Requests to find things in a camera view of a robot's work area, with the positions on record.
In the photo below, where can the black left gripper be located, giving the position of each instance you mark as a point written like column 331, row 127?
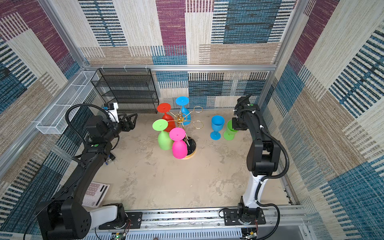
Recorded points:
column 129, row 125

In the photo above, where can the pink wine glass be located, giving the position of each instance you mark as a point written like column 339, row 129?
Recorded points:
column 179, row 147

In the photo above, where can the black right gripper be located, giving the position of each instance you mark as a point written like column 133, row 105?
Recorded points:
column 236, row 126

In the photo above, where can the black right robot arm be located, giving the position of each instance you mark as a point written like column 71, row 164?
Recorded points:
column 267, row 159

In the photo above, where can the aluminium front rail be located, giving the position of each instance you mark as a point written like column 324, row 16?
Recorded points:
column 282, row 223

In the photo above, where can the black mesh shelf rack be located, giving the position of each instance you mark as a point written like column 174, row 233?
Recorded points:
column 132, row 89

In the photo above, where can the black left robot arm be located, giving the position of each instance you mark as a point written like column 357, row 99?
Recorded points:
column 64, row 217

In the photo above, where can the white wire mesh basket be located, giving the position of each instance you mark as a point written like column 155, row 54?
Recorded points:
column 54, row 122

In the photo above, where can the pink white calculator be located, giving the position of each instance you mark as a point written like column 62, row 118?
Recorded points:
column 95, row 194

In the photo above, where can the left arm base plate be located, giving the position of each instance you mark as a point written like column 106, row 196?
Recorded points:
column 130, row 220

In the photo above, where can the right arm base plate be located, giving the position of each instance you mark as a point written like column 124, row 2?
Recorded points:
column 233, row 217

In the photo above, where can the red wine glass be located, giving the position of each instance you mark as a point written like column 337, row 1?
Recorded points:
column 165, row 108

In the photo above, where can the blue stapler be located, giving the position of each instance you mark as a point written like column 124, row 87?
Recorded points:
column 109, row 159

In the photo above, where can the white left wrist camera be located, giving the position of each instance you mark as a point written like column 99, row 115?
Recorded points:
column 112, row 110

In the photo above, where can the blue wine glass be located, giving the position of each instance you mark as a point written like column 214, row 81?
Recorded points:
column 183, row 102
column 217, row 124

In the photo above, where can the green wine glass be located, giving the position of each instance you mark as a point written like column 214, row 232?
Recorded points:
column 230, row 133
column 164, row 139

